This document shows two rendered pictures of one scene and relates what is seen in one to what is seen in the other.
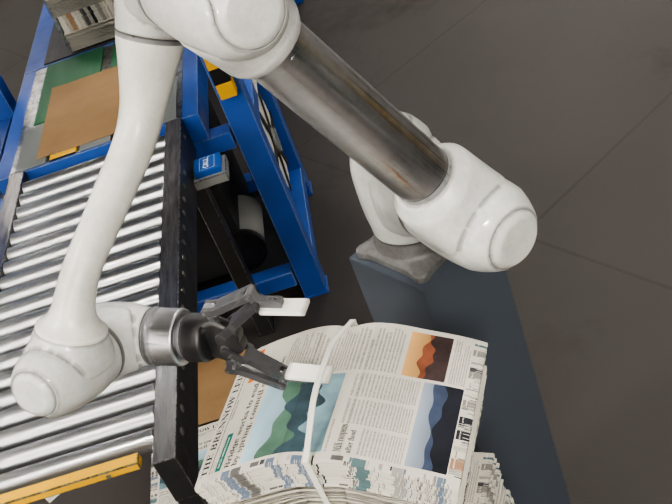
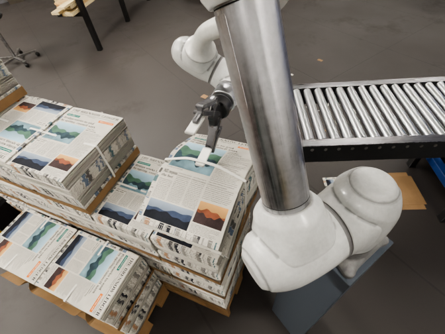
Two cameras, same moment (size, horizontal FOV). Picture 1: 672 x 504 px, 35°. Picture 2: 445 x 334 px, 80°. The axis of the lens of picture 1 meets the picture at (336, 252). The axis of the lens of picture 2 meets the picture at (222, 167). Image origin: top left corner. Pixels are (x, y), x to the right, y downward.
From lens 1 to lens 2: 1.42 m
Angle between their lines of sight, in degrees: 63
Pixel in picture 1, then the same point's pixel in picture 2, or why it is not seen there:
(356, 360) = (215, 181)
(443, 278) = not seen: hidden behind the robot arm
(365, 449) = (161, 181)
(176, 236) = (422, 140)
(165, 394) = (304, 142)
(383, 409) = (181, 190)
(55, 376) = (174, 48)
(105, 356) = (193, 66)
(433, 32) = not seen: outside the picture
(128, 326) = (221, 76)
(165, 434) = not seen: hidden behind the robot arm
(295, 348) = (242, 160)
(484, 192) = (267, 242)
